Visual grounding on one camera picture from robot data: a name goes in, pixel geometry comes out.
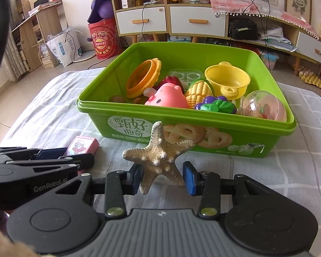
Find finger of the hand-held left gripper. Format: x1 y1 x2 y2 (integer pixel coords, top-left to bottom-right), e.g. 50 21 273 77
5 154 95 171
0 147 69 163

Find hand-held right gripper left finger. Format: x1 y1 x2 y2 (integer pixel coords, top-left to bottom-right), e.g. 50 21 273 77
52 163 144 211

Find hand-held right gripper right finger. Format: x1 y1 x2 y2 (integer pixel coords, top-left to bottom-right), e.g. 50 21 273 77
183 161 273 211

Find pink card box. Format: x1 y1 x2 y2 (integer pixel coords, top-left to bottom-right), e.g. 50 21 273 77
63 136 100 174

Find beige dried starfish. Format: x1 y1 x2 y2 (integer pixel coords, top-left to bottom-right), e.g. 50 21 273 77
122 121 195 195

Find green plastic box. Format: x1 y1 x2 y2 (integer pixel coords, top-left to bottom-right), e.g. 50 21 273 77
75 42 297 158

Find purple toy grapes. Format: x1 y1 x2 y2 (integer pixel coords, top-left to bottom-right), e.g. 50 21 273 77
195 96 237 114

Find pink rubber pig toy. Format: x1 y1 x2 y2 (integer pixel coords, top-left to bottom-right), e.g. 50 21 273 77
144 76 189 109

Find yellow toy corn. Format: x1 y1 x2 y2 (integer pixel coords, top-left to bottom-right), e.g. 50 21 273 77
184 79 216 110

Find orange toy pumpkin half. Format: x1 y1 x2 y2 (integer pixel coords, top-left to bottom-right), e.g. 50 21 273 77
126 57 162 99

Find clear pink capsule ball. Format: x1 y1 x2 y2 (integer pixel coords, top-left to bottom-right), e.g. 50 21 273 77
241 90 287 122

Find yellow toy pot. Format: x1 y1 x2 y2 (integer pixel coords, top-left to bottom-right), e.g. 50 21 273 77
205 61 250 99

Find grey checked cloth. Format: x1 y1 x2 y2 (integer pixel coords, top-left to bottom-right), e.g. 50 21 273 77
0 68 321 257

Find white round floor base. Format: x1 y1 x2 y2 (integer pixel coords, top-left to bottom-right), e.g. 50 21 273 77
72 49 97 63

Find white paper bag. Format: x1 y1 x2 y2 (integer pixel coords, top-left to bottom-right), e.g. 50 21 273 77
46 27 82 67

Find red printed paper bucket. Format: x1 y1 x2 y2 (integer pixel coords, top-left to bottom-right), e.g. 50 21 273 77
88 19 121 60

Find wooden bookshelf desk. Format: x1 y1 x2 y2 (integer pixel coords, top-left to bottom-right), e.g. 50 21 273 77
12 0 63 70

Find white drawer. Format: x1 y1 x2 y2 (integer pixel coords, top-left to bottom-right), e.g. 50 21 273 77
170 5 226 36
296 31 321 61
116 7 167 36

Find small clear bin blue lid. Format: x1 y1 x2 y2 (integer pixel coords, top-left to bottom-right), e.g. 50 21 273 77
258 49 280 70

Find wooden shelf cabinet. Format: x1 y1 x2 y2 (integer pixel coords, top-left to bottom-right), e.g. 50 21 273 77
108 0 169 43

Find yellow egg tray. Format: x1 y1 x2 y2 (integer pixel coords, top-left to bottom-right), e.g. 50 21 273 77
293 63 321 89

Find purple plush toy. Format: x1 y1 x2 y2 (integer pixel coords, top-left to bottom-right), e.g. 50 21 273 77
87 0 115 24

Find black bag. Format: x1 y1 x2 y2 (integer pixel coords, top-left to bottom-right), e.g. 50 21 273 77
228 18 258 40

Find stack of folded papers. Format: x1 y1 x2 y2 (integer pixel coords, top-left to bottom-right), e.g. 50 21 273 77
258 23 297 52

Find wooden curved sideboard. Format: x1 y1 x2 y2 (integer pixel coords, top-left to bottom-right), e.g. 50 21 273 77
227 13 321 75

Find pink fringed cloth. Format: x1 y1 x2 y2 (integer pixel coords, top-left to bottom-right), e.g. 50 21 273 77
209 0 320 40

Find framed cartoon drawing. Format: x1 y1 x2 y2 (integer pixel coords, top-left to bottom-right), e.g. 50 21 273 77
284 0 312 24

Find black power cable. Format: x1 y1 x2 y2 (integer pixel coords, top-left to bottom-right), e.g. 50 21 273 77
87 2 153 70

